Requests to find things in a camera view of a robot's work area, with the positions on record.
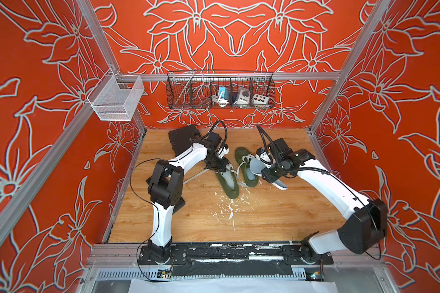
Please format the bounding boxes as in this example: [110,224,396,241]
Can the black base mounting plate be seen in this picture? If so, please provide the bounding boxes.
[136,242,334,281]

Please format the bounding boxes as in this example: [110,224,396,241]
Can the white round socket adapter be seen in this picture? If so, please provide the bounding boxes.
[234,87,251,106]

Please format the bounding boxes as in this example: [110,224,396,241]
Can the black wire wall basket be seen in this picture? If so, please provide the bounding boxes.
[166,70,276,110]

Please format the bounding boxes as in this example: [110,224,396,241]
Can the green canvas shoe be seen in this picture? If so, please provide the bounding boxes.
[235,146,259,188]
[216,170,240,200]

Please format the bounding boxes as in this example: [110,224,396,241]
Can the clear plastic wall bin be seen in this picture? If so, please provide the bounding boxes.
[88,75,145,122]

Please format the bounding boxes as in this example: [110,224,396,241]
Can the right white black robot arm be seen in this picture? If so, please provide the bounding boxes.
[250,126,388,264]

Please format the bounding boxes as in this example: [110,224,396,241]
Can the black plastic tool case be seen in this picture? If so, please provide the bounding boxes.
[168,125,201,156]

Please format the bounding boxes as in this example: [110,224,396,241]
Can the black flat pad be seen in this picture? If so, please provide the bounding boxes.
[173,197,186,214]

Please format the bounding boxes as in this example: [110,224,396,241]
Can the blue white box in basket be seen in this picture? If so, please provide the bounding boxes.
[218,87,229,101]

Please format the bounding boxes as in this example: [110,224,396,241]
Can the grey insole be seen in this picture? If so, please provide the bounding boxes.
[250,158,288,190]

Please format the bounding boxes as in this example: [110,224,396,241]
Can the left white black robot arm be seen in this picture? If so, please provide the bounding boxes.
[147,120,238,264]

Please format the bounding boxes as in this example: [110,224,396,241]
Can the white dotted cube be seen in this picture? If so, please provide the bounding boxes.
[253,94,269,106]

